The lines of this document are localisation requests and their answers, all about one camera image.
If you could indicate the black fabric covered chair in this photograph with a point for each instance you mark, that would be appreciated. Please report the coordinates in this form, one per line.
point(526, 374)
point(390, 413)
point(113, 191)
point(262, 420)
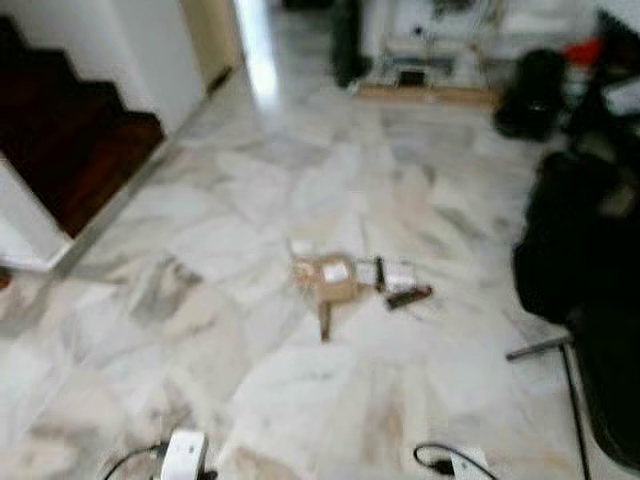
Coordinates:
point(585, 250)

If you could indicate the grey folded cloth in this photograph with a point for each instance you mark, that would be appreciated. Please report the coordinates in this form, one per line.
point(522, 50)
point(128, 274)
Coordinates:
point(622, 97)

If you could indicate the grey metal stand legs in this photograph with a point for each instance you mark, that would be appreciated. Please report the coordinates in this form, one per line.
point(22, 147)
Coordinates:
point(540, 347)

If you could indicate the black backpack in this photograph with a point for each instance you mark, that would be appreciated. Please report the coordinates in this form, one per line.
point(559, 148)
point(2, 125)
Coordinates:
point(530, 95)

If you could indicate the small red object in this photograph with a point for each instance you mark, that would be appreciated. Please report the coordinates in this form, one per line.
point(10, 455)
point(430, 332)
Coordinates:
point(582, 52)

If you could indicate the white plastic packet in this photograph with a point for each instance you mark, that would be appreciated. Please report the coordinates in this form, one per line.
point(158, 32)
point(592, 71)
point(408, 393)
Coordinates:
point(400, 274)

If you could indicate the cluttered shelf with wooden base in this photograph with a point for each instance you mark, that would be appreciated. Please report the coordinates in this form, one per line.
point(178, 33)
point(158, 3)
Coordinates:
point(430, 95)

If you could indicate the small black stick item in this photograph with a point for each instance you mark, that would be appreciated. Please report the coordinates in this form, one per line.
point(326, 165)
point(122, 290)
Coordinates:
point(379, 272)

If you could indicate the brown cardboard piece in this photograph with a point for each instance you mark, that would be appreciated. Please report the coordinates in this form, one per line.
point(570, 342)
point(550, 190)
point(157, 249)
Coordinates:
point(330, 285)

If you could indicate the tall black bag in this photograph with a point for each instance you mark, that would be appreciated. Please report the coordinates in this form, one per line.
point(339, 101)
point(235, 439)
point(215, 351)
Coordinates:
point(348, 40)

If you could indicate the light wooden slatted door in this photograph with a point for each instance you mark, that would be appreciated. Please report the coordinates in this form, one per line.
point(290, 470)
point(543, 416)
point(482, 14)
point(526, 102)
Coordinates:
point(210, 40)

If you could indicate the dark wooden staircase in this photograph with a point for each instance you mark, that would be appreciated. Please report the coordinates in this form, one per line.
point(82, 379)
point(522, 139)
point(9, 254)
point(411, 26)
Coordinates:
point(70, 140)

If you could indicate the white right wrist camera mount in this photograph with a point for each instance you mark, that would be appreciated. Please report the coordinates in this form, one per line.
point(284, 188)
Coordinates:
point(472, 465)

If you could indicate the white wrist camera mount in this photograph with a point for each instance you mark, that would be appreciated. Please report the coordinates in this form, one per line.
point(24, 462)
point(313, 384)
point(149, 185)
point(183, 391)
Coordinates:
point(185, 457)
point(472, 465)

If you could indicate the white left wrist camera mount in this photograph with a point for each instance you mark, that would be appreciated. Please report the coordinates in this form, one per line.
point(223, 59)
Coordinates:
point(185, 457)

